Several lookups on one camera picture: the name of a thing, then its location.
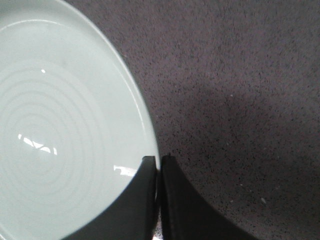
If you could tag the mint green round plate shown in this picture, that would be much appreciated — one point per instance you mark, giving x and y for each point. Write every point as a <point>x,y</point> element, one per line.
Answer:
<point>74,126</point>

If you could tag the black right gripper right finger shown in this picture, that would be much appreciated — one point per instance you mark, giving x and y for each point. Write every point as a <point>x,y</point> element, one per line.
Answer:
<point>185,215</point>

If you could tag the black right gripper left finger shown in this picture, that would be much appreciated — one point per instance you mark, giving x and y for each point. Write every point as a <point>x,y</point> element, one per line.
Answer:
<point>133,215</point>

